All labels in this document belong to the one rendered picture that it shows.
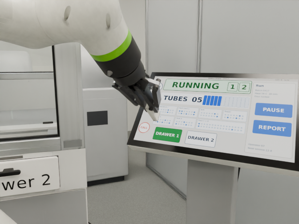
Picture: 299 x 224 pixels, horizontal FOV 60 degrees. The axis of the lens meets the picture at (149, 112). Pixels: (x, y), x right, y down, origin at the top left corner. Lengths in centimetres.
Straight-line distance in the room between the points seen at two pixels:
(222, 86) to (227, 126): 15
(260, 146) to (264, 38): 97
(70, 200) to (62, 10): 69
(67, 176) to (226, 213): 55
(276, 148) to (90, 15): 58
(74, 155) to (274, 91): 68
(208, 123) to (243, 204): 116
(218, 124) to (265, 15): 97
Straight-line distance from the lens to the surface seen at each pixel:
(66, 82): 88
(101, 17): 45
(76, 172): 95
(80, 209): 101
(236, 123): 82
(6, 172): 90
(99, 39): 47
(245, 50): 175
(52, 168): 92
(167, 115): 88
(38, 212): 101
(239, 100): 86
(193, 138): 82
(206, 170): 92
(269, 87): 89
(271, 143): 79
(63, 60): 88
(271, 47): 162
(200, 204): 98
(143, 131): 88
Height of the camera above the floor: 123
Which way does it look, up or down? 10 degrees down
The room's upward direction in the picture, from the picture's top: straight up
